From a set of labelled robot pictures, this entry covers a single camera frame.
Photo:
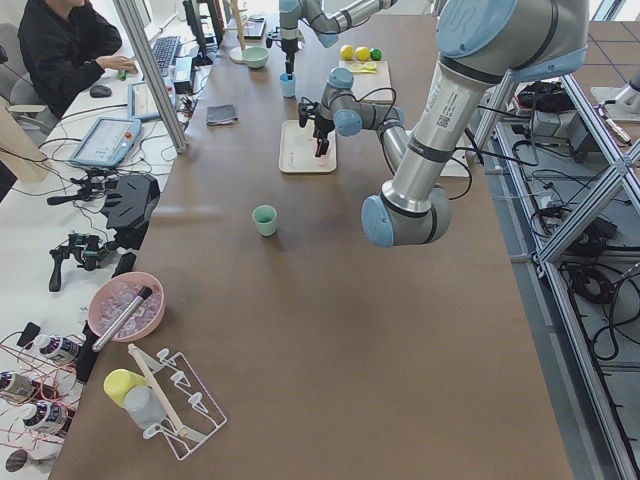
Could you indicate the yellow plastic knife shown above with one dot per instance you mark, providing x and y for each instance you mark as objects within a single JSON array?
[{"x": 364, "y": 72}]

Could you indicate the wooden cup tree stand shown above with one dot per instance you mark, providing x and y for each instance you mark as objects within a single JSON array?
[{"x": 237, "y": 54}]

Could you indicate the blue teach pendant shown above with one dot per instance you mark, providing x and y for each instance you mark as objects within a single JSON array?
[
  {"x": 107, "y": 143},
  {"x": 140, "y": 102}
]

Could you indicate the green bowl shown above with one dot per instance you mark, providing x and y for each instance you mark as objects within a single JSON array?
[{"x": 255, "y": 57}]

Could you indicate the green cup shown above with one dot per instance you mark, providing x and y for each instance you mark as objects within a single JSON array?
[{"x": 265, "y": 218}]

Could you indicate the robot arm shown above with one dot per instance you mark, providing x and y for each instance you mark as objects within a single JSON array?
[
  {"x": 479, "y": 42},
  {"x": 326, "y": 26}
]

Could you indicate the whole lemon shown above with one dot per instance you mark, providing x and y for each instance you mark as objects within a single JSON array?
[
  {"x": 346, "y": 52},
  {"x": 362, "y": 54}
]

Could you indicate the computer keyboard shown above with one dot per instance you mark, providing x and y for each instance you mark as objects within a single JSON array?
[{"x": 164, "y": 51}]

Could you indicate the green lime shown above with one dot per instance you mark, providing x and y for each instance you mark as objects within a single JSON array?
[{"x": 375, "y": 54}]

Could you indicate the whole lemon right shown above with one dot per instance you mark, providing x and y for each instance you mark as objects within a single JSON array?
[{"x": 346, "y": 52}]

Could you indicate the grey-blue cup on rack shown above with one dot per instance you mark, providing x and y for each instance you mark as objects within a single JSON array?
[{"x": 143, "y": 406}]

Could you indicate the seated person in black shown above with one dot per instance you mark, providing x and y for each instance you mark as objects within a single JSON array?
[{"x": 66, "y": 47}]

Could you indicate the blue cup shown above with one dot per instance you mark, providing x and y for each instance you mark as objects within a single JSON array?
[{"x": 287, "y": 84}]

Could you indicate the cream rabbit tray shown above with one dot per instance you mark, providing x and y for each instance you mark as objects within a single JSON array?
[{"x": 297, "y": 149}]

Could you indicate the wooden cutting board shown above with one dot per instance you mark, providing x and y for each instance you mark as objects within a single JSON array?
[{"x": 372, "y": 88}]

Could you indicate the grey folded cloth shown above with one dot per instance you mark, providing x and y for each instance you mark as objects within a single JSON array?
[{"x": 221, "y": 115}]

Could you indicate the computer mouse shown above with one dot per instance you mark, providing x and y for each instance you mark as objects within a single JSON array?
[{"x": 100, "y": 91}]

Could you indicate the pink cup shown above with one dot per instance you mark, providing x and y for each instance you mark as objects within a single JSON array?
[{"x": 322, "y": 155}]

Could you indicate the wooden stick on rack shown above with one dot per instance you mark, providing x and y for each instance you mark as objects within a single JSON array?
[{"x": 139, "y": 357}]

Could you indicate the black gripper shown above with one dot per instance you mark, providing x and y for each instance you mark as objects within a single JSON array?
[
  {"x": 288, "y": 46},
  {"x": 321, "y": 125}
]

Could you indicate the metal muddler in bowl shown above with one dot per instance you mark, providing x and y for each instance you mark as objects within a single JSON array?
[{"x": 122, "y": 317}]

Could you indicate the yellow cup on rack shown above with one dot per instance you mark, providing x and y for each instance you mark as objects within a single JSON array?
[{"x": 119, "y": 382}]

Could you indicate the whole lemon left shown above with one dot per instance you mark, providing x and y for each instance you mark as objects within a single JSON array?
[{"x": 362, "y": 54}]

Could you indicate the pink bowl with ice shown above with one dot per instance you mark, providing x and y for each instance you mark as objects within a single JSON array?
[{"x": 119, "y": 293}]

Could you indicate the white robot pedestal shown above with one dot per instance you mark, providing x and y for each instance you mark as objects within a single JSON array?
[{"x": 458, "y": 164}]

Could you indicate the aluminium frame post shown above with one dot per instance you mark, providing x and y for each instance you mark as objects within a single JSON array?
[{"x": 134, "y": 28}]

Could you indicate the white wire cup rack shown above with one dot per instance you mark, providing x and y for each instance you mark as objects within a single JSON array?
[{"x": 195, "y": 405}]

